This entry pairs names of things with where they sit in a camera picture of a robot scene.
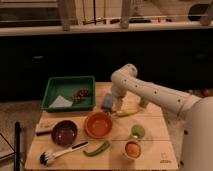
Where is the orange bowl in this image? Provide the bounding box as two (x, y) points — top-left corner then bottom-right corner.
(84, 112), (113, 139)

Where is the black handled knife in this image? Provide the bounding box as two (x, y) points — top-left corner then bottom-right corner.
(35, 121), (56, 136)

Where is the green plastic tray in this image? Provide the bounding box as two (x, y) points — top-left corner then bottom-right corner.
(42, 76), (95, 112)

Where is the white dish brush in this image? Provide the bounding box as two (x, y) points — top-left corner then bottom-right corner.
(39, 141), (89, 166)

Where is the dark red grape bunch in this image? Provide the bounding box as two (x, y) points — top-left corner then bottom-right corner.
(73, 88), (89, 103)

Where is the blue sponge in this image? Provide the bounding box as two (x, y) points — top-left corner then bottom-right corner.
(102, 93), (113, 109)

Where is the green measuring cup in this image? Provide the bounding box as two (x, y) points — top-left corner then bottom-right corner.
(130, 124), (145, 140)

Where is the purple bowl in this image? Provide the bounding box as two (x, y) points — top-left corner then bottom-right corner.
(51, 120), (78, 147)

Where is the white cup orange inside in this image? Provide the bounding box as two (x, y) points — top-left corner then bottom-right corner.
(123, 139), (141, 161)

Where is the white folded cloth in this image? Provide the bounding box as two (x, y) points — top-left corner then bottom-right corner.
(49, 95), (73, 108)

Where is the black metal stand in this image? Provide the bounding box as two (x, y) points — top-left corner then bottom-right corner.
(0, 121), (26, 171)

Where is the green chili pepper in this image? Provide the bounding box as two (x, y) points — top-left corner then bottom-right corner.
(83, 140), (111, 157)

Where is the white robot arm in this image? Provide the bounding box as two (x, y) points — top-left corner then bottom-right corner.
(111, 64), (213, 171)

